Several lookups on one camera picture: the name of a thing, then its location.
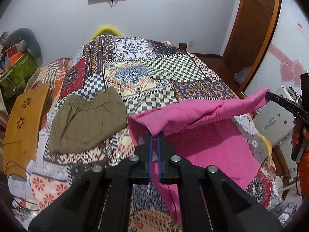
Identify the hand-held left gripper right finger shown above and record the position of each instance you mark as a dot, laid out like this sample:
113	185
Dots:
159	158

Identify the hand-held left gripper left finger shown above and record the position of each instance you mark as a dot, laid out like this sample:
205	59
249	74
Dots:
151	158

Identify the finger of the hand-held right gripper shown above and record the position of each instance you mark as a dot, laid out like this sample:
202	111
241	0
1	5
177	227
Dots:
282	102

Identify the pink pants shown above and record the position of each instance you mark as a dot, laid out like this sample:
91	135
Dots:
193	137

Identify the person's right forearm orange sleeve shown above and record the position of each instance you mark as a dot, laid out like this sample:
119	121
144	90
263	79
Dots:
304	174

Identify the person's right hand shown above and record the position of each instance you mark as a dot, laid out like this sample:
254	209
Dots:
295	135

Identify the white cabinet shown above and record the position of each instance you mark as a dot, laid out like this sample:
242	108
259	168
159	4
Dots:
272	123

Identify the pale blue cloth pile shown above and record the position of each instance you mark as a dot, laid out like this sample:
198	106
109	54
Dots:
243	76

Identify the olive green shorts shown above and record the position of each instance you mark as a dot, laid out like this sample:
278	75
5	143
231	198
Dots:
84	123

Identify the brown wooden door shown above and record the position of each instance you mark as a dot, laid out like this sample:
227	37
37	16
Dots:
251	29

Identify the patchwork printed bed cover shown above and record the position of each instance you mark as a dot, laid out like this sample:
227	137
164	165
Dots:
157	72

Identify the small wooden table flower cut-outs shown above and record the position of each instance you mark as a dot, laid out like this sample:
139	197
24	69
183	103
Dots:
24	125

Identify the yellow pillow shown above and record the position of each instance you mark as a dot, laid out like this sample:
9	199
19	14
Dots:
106	30

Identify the green patterned bag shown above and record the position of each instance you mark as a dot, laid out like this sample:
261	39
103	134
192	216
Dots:
19	75

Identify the grey plush pillow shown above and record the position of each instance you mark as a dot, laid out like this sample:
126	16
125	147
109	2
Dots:
30	40

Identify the orange box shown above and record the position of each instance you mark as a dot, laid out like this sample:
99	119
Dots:
14	54

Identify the pile of assorted clutter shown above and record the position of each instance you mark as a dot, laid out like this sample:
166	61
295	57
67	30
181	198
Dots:
4	43

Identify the pink heart wall stickers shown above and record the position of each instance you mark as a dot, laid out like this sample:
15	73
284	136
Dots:
288	70

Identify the white wall socket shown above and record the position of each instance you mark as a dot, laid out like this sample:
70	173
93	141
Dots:
191	43

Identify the wooden bed post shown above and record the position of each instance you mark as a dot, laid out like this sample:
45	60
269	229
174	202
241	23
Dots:
182	46

